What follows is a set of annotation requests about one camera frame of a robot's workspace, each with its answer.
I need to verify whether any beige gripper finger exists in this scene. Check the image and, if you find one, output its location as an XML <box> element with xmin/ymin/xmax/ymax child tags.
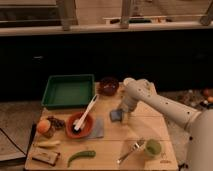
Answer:
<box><xmin>122</xmin><ymin>112</ymin><xmax>131</xmax><ymax>124</ymax></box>
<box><xmin>117</xmin><ymin>108</ymin><xmax>122</xmax><ymax>114</ymax></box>

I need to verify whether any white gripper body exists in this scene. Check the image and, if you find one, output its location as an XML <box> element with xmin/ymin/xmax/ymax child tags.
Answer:
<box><xmin>119</xmin><ymin>95</ymin><xmax>138</xmax><ymax>113</ymax></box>

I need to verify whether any blue sponge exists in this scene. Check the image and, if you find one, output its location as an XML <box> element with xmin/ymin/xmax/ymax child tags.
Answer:
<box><xmin>109</xmin><ymin>109</ymin><xmax>123</xmax><ymax>122</ymax></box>

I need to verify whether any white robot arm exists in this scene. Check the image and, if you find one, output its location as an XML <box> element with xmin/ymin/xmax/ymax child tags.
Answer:
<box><xmin>119</xmin><ymin>77</ymin><xmax>213</xmax><ymax>171</ymax></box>

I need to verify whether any dark red bowl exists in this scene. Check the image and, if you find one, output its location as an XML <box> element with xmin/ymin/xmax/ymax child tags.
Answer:
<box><xmin>99</xmin><ymin>77</ymin><xmax>119</xmax><ymax>96</ymax></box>

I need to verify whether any grey cloth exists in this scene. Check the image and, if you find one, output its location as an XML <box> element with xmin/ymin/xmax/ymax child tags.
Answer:
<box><xmin>88</xmin><ymin>117</ymin><xmax>104</xmax><ymax>139</ymax></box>

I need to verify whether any wooden table board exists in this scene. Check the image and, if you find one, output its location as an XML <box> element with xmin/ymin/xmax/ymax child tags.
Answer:
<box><xmin>25</xmin><ymin>89</ymin><xmax>178</xmax><ymax>171</ymax></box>

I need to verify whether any orange red bowl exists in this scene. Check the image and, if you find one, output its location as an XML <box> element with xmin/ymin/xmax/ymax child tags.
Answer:
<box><xmin>65</xmin><ymin>111</ymin><xmax>95</xmax><ymax>140</ymax></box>

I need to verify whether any green cup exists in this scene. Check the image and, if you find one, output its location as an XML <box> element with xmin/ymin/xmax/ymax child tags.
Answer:
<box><xmin>144</xmin><ymin>139</ymin><xmax>162</xmax><ymax>158</ymax></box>

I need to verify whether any green plastic tray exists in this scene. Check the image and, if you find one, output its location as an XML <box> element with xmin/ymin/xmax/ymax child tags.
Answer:
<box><xmin>42</xmin><ymin>74</ymin><xmax>95</xmax><ymax>109</ymax></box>

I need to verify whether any green chili pepper toy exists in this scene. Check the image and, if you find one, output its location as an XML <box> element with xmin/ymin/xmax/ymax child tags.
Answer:
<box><xmin>67</xmin><ymin>150</ymin><xmax>96</xmax><ymax>167</ymax></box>

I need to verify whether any dark brown cluster toy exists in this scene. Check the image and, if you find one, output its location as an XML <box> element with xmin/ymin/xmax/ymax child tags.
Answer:
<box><xmin>47</xmin><ymin>116</ymin><xmax>65</xmax><ymax>130</ymax></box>

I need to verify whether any yellow banana toy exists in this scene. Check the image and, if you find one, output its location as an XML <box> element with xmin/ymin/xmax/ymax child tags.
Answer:
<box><xmin>34</xmin><ymin>140</ymin><xmax>61</xmax><ymax>148</ymax></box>

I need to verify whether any orange fruit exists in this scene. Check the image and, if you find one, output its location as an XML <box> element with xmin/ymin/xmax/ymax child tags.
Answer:
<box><xmin>36</xmin><ymin>119</ymin><xmax>51</xmax><ymax>134</ymax></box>

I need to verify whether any brown wooden block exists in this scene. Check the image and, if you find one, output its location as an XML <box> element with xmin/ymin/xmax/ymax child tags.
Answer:
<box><xmin>32</xmin><ymin>149</ymin><xmax>60</xmax><ymax>166</ymax></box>

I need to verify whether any black cable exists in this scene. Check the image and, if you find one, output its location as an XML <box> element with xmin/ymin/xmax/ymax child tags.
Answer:
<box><xmin>0</xmin><ymin>127</ymin><xmax>28</xmax><ymax>157</ymax></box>

